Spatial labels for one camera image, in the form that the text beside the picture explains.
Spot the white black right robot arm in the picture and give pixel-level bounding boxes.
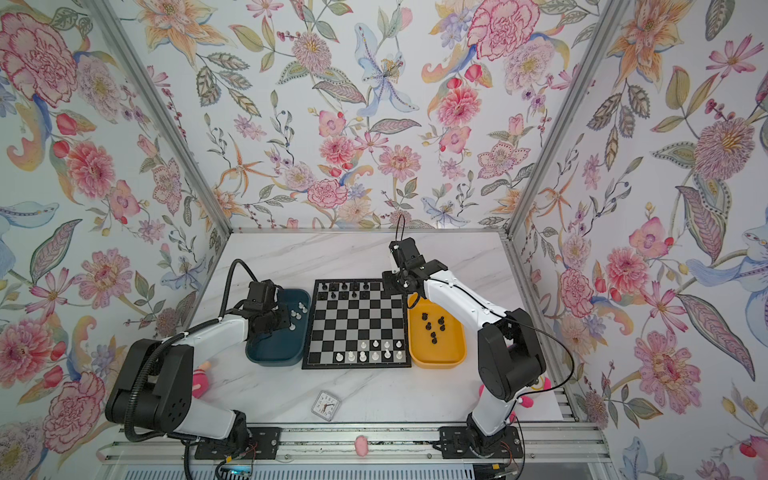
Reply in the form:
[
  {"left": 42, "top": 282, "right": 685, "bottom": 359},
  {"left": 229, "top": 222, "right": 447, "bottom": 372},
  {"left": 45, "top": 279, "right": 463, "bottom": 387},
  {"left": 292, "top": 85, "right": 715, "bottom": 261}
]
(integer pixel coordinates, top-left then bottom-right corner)
[{"left": 382, "top": 237, "right": 562, "bottom": 461}]

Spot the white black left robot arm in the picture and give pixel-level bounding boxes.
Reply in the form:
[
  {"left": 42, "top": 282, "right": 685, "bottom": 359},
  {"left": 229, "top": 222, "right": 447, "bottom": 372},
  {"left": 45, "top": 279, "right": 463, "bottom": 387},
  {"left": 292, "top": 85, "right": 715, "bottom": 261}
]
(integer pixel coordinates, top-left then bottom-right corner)
[{"left": 105, "top": 259, "right": 290, "bottom": 456}]

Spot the black white chess board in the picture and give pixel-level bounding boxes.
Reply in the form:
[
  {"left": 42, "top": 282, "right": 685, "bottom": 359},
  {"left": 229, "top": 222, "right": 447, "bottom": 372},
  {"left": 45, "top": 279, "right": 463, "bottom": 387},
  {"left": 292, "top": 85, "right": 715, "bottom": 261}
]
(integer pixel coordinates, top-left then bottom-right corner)
[{"left": 301, "top": 278, "right": 412, "bottom": 370}]

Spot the teal plastic tray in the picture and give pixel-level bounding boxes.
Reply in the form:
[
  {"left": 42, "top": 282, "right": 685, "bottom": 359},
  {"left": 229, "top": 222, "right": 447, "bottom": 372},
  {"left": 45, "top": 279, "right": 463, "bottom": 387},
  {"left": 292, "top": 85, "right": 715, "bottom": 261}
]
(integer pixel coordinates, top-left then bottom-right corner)
[{"left": 245, "top": 289, "right": 311, "bottom": 367}]

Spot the yellow plastic tray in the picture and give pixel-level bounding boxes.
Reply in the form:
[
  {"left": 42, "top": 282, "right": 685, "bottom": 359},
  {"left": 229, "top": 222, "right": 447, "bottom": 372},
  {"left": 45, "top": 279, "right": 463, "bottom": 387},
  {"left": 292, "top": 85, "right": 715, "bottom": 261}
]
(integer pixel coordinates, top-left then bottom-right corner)
[{"left": 407, "top": 293, "right": 467, "bottom": 369}]

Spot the pink faced plush doll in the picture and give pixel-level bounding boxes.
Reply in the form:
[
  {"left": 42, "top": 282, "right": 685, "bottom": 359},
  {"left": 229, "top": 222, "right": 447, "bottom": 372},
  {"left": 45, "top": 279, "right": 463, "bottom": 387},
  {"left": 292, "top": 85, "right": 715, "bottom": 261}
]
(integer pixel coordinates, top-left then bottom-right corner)
[{"left": 192, "top": 361, "right": 211, "bottom": 399}]

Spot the small white square clock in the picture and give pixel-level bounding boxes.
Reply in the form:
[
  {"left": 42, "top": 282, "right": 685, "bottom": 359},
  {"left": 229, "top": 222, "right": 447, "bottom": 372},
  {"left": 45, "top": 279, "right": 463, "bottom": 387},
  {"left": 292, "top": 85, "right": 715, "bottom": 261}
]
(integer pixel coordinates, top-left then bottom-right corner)
[{"left": 311, "top": 391, "right": 341, "bottom": 422}]

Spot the small pink toy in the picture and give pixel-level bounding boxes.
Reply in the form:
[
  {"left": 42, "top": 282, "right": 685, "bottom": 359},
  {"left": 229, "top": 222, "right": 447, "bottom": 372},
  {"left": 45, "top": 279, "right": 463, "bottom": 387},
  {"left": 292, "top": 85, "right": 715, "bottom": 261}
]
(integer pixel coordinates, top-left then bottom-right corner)
[{"left": 354, "top": 435, "right": 369, "bottom": 457}]

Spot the green pink owl plush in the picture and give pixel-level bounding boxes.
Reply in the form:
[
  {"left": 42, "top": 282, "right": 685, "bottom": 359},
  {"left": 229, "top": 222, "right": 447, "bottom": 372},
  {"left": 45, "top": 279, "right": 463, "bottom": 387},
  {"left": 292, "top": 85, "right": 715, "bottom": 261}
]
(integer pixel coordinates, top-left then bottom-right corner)
[{"left": 508, "top": 374, "right": 552, "bottom": 423}]

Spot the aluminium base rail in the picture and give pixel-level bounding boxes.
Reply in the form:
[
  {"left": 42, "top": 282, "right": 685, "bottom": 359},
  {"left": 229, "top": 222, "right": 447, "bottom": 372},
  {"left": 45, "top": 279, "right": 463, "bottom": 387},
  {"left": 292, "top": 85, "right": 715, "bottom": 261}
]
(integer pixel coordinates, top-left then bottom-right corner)
[{"left": 96, "top": 422, "right": 611, "bottom": 466}]

